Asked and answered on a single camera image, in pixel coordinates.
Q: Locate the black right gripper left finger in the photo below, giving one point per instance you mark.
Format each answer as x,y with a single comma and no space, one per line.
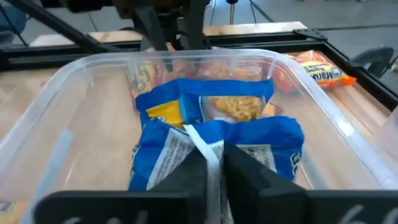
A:
124,207

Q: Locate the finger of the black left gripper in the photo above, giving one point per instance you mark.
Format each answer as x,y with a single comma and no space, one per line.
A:
199,28
150,31

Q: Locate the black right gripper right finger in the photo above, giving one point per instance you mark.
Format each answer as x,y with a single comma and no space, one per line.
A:
280,207

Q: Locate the blue Maruchan noodle packet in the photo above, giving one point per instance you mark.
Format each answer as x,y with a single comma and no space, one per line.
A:
192,90
264,133

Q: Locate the black tripod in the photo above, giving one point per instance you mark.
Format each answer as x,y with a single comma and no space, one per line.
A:
231,11

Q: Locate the blue office chair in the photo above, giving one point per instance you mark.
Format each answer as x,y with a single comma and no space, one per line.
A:
11,21

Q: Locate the black chair base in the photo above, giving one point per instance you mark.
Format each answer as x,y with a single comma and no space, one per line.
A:
373,59

